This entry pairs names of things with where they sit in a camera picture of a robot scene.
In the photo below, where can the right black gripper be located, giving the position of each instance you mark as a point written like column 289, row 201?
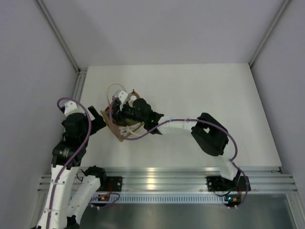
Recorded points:
column 118, row 113

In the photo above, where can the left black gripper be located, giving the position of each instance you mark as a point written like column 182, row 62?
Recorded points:
column 98, row 123

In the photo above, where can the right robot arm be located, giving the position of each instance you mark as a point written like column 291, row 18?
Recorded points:
column 209, row 134

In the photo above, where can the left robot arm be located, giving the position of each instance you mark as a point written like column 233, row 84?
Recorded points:
column 64, row 210

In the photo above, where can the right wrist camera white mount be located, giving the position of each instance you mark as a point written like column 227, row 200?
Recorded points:
column 122, row 97

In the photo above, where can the left aluminium frame post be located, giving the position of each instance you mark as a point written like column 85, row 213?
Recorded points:
column 80, row 72

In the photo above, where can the aluminium frame post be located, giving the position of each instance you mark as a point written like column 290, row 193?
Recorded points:
column 277, row 16
column 80, row 72

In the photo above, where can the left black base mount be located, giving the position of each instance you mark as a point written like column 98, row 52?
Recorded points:
column 111, row 184

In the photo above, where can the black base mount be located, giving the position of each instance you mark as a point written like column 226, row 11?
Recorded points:
column 111, row 184
column 215, row 183

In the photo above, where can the white slotted cable duct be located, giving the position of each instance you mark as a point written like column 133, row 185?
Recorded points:
column 161, row 199

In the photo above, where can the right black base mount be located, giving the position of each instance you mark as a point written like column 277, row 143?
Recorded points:
column 215, row 183

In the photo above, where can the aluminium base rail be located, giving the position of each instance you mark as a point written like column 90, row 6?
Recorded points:
column 263, row 180

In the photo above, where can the right aluminium frame post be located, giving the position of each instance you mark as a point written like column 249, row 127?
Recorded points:
column 277, row 16

